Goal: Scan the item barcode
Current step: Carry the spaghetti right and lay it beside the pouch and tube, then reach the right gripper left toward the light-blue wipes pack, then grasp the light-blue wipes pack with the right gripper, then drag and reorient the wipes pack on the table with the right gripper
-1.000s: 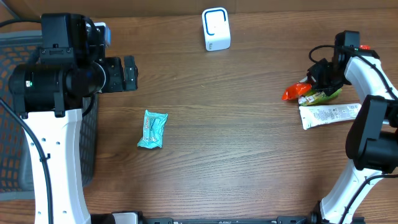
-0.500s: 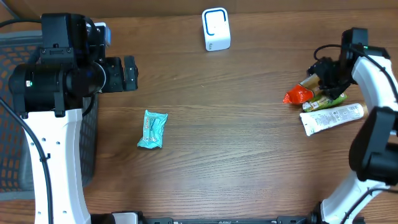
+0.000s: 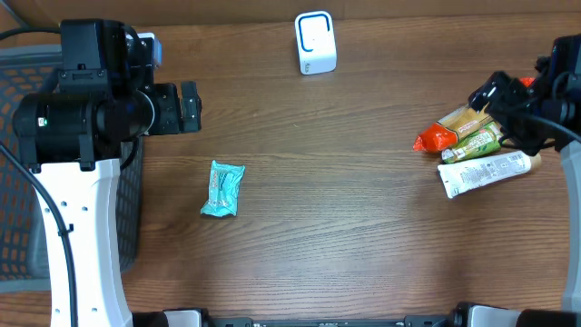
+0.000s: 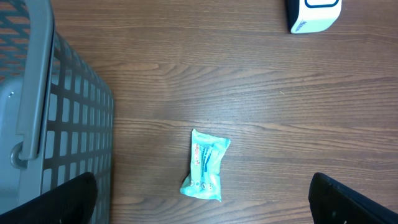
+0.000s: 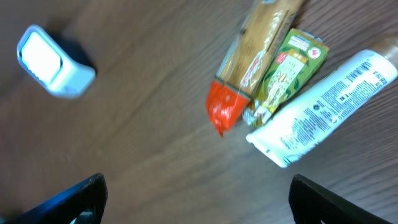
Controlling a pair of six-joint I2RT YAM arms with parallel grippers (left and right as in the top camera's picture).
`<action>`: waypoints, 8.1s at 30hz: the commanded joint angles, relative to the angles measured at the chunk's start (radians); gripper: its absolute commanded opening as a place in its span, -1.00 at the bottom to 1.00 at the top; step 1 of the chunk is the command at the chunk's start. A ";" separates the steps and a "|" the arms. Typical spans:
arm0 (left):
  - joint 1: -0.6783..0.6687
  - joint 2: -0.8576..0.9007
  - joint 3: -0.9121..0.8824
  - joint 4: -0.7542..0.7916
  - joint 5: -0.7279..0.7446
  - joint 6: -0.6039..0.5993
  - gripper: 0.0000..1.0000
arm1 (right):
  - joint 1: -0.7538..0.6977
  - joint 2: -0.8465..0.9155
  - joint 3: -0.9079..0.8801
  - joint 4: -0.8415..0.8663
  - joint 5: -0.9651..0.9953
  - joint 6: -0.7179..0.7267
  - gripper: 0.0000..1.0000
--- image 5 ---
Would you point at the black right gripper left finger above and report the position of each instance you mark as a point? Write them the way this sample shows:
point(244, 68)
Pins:
point(83, 203)

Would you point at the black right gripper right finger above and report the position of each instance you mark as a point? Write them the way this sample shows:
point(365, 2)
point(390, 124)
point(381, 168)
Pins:
point(312, 203)

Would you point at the white cosmetic tube gold cap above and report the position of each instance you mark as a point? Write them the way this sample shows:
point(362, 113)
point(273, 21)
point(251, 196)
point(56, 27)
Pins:
point(312, 116)

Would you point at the green tea packet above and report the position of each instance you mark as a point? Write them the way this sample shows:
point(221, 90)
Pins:
point(299, 57)

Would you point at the red spaghetti packet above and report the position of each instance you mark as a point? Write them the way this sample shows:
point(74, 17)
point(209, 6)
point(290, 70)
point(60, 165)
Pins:
point(248, 59)

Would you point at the white barcode scanner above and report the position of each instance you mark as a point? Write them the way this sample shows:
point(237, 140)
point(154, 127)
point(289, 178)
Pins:
point(48, 64)

